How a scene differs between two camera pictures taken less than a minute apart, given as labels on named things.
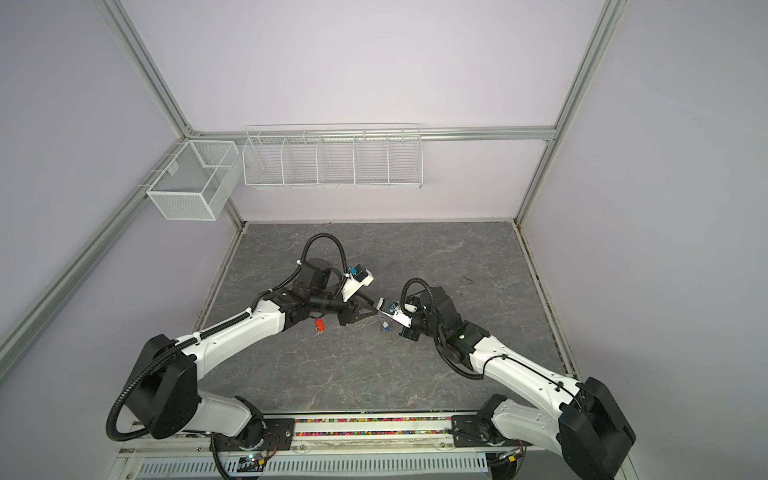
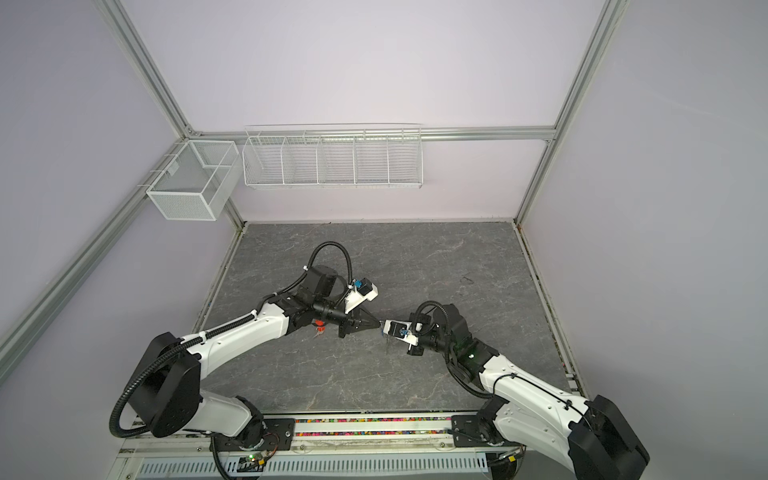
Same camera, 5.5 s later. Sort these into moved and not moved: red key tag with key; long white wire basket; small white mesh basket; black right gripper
Moved: black right gripper
Not moved: red key tag with key; long white wire basket; small white mesh basket
